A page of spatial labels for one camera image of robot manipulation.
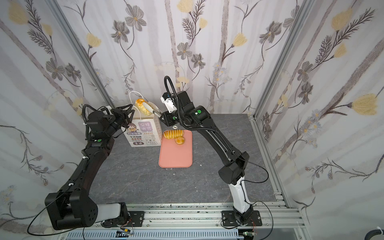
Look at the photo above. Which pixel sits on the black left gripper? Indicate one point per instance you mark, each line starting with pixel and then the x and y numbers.
pixel 121 114

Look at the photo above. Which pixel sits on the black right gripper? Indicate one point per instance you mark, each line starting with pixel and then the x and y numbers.
pixel 165 117

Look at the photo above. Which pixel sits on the white printed paper bag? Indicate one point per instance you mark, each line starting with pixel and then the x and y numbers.
pixel 144 131

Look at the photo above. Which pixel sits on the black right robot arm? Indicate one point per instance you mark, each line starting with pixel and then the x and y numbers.
pixel 180 109

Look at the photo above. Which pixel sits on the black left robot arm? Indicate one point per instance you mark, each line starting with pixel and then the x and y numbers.
pixel 71 207

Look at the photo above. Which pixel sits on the long striped bread loaf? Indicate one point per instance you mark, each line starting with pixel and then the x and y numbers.
pixel 173 134

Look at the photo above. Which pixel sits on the small round bun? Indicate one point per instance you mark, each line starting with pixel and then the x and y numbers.
pixel 179 140

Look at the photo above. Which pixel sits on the pink tray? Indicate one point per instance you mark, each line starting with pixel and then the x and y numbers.
pixel 176 156

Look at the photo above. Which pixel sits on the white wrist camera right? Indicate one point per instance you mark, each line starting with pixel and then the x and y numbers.
pixel 167 100

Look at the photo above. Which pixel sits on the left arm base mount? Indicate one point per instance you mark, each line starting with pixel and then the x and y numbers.
pixel 126 220

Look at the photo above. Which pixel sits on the white ventilated cable duct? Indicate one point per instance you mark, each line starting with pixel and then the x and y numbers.
pixel 188 234

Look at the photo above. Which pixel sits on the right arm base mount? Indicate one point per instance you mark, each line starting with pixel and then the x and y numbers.
pixel 230 219

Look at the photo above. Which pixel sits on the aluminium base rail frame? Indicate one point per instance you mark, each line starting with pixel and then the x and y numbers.
pixel 280 222

